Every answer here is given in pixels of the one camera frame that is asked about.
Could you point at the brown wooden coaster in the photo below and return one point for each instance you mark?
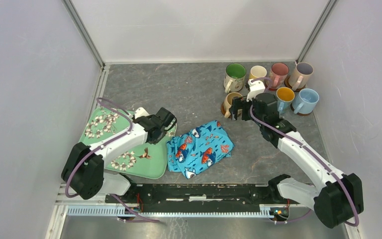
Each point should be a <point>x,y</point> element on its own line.
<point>286,82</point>
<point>224,112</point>
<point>300,114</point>

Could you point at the green floral tray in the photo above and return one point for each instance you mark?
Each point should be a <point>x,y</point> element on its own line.
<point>146,160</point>

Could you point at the beige mug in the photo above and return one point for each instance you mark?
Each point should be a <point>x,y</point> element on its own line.
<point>229,99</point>

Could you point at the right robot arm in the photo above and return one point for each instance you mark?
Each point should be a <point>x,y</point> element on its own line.
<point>334,196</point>

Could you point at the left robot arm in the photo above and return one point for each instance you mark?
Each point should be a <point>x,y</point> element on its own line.
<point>84,171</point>

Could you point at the pink mug maroon inside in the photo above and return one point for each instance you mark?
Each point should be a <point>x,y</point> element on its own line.
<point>278,73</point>

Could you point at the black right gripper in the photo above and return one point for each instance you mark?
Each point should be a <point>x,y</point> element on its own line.
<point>242,103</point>

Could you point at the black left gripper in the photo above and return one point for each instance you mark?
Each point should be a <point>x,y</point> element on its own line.
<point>154,142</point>

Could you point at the yellow mug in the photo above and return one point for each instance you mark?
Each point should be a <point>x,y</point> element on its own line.
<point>257,72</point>

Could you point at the blue shark print cloth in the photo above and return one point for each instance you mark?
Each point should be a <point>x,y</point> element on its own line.
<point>199,149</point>

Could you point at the green inside floral mug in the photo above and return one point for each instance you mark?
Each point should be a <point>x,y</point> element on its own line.
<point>234,77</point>

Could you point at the small cup orange inside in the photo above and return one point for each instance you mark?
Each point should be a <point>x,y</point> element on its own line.
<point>285,97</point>

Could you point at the light blue mug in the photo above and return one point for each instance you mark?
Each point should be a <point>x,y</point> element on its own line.
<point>305,101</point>

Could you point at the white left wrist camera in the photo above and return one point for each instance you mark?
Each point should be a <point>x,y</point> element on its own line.
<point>140,112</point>

